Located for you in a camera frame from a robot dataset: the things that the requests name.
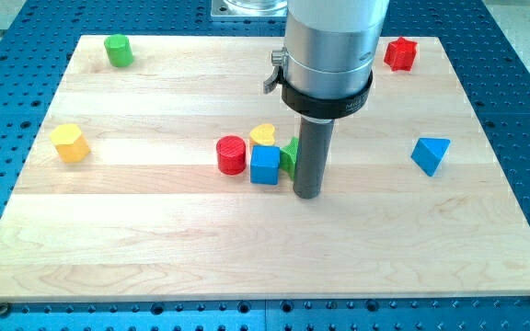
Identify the yellow heart block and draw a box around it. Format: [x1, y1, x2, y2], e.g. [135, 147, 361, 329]
[248, 123, 276, 148]

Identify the green cylinder block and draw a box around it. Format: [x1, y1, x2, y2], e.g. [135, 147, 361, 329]
[104, 34, 133, 67]

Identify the red star block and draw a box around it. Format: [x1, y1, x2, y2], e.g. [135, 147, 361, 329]
[384, 37, 418, 72]

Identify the wooden board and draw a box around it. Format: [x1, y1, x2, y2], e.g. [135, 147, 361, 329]
[0, 35, 530, 302]

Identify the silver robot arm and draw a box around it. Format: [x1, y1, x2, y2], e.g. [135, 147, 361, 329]
[283, 0, 389, 99]

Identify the black clamp ring with lever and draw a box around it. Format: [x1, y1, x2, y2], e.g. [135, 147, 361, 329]
[262, 48, 374, 121]

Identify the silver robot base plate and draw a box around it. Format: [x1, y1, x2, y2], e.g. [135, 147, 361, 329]
[210, 0, 287, 22]

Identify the green star block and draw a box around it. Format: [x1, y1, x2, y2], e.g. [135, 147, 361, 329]
[280, 137, 299, 181]

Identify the blue triangle block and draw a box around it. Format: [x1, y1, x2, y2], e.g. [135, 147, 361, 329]
[410, 137, 451, 177]

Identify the blue cube block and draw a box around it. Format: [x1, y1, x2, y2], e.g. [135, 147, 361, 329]
[250, 145, 280, 185]

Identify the red cylinder block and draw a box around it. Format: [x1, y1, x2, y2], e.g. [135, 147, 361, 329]
[216, 135, 247, 176]

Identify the yellow hexagon block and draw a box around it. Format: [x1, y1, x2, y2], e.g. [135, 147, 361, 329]
[50, 123, 91, 163]

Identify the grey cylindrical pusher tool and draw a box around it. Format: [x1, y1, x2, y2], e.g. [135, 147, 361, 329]
[293, 117, 334, 199]

